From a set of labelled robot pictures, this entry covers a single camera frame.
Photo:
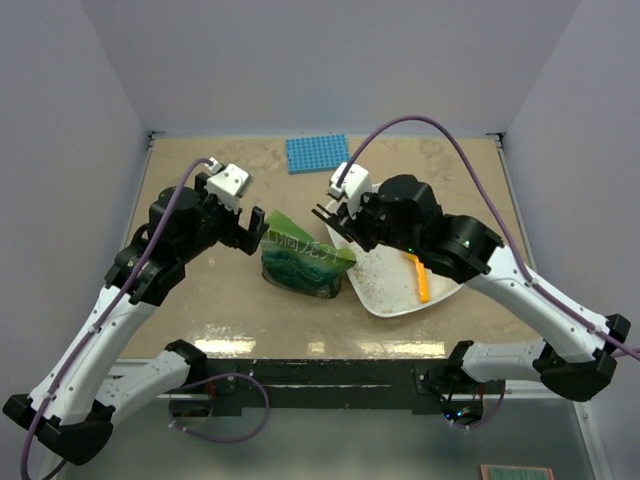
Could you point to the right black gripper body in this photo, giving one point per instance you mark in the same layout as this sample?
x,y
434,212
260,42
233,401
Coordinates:
x,y
369,226

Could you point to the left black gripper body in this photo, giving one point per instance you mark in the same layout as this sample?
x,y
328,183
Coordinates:
x,y
218,218

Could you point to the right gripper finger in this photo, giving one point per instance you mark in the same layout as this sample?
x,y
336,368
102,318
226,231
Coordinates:
x,y
339,237
334,218

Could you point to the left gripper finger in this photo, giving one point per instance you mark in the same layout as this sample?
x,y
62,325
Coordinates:
x,y
257,225
247,241

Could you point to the green litter bag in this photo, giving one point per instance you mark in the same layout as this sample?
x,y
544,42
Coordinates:
x,y
292,259

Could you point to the white litter box tray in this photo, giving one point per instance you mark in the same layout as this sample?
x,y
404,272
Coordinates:
x,y
386,281

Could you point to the orange plastic scoop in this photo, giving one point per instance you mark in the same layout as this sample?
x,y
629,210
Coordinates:
x,y
422,278

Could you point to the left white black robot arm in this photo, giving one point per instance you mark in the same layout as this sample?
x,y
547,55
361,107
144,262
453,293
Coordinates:
x,y
74,410

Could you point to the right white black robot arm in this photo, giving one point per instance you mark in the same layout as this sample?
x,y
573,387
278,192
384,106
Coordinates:
x,y
574,355

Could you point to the blue studded plate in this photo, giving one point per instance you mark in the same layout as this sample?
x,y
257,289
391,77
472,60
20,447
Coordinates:
x,y
316,154

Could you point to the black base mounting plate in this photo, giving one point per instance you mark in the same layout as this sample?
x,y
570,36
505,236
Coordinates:
x,y
419,386

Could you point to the pink green board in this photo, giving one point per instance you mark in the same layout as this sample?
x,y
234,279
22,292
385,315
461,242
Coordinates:
x,y
503,472

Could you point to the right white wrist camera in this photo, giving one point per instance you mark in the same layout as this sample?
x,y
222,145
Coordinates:
x,y
350,183

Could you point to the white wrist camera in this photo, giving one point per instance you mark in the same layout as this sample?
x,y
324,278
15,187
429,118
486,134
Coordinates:
x,y
228,183
350,183

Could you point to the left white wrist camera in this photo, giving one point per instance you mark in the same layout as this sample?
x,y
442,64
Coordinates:
x,y
228,183

